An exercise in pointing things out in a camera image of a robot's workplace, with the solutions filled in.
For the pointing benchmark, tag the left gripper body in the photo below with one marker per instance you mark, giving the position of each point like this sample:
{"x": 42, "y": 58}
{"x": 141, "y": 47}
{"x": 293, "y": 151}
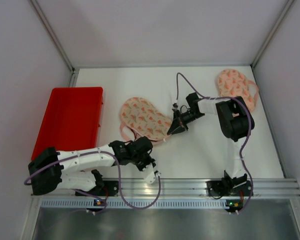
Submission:
{"x": 145, "y": 164}

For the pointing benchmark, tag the aluminium front rail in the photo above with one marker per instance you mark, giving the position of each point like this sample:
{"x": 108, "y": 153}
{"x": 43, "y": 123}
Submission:
{"x": 264, "y": 188}

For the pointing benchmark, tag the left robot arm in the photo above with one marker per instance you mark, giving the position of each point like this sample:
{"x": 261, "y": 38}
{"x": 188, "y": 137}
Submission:
{"x": 78, "y": 169}

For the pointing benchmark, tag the right aluminium frame post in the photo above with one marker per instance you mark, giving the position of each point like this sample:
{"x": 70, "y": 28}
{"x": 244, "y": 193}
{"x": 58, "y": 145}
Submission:
{"x": 279, "y": 20}

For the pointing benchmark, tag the aluminium frame post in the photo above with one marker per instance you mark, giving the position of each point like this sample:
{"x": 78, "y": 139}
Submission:
{"x": 279, "y": 20}
{"x": 51, "y": 33}

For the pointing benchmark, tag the left aluminium frame post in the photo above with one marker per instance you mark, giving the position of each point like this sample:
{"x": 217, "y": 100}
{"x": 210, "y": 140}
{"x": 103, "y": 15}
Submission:
{"x": 51, "y": 33}

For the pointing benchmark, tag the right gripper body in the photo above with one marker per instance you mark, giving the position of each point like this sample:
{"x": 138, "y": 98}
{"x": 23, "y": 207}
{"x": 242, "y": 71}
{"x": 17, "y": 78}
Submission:
{"x": 180, "y": 121}

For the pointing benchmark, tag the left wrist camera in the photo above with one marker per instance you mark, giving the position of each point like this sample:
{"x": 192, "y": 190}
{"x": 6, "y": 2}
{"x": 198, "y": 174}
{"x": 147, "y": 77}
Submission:
{"x": 150, "y": 176}

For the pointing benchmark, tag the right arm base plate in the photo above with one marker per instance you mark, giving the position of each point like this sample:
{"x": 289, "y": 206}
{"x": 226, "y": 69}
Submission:
{"x": 228, "y": 188}

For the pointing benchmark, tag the perforated cable duct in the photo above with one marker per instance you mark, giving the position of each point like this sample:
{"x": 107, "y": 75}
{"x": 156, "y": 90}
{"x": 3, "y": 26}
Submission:
{"x": 89, "y": 203}

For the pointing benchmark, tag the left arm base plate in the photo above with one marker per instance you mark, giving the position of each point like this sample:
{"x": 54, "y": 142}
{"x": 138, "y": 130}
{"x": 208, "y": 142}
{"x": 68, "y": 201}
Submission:
{"x": 107, "y": 188}

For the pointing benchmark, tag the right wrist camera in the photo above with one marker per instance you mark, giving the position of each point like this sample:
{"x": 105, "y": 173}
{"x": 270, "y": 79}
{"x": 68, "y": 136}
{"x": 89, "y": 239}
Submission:
{"x": 175, "y": 106}

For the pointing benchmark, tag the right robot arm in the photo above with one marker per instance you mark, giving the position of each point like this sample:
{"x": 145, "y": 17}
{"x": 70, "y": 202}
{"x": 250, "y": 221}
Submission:
{"x": 236, "y": 124}

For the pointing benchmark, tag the dark red bra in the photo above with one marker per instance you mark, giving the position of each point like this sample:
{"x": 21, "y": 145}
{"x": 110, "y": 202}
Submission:
{"x": 136, "y": 134}

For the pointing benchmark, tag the red plastic bin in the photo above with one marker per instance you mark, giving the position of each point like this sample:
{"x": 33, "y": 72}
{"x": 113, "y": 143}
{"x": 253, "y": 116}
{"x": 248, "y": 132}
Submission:
{"x": 71, "y": 120}

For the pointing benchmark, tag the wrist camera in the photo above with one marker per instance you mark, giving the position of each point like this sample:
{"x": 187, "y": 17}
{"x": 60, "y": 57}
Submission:
{"x": 150, "y": 176}
{"x": 175, "y": 106}

